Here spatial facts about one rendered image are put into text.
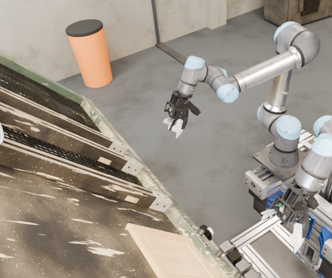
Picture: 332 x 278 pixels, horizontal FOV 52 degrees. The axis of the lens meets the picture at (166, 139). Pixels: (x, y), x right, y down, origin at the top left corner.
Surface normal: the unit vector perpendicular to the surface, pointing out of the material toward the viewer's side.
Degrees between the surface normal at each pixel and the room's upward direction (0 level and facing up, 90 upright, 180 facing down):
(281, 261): 0
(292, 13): 90
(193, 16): 90
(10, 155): 90
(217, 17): 90
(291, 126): 7
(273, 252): 0
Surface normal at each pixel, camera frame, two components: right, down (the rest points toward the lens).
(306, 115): -0.11, -0.76
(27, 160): 0.51, 0.51
